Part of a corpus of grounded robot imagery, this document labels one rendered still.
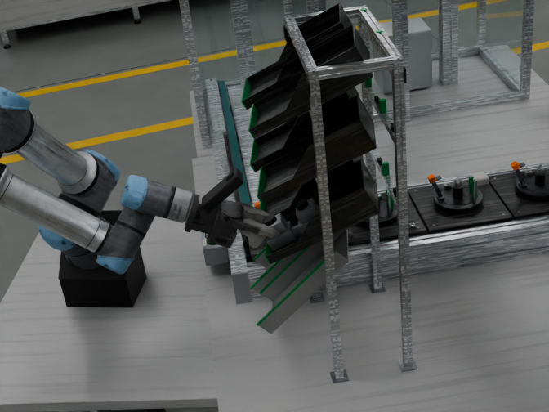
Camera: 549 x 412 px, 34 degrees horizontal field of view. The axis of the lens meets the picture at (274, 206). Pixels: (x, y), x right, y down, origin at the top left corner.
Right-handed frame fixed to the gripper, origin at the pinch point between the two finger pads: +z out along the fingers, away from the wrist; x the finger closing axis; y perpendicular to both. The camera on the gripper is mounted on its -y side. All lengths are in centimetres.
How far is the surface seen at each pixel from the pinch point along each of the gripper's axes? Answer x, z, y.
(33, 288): -42, -52, 66
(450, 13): -156, 65, -25
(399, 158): 9.4, 17.1, -28.6
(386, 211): -44, 38, 9
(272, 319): 6.1, 6.5, 21.1
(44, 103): -390, -99, 172
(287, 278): -6.2, 9.2, 16.6
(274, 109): -1.3, -9.7, -26.4
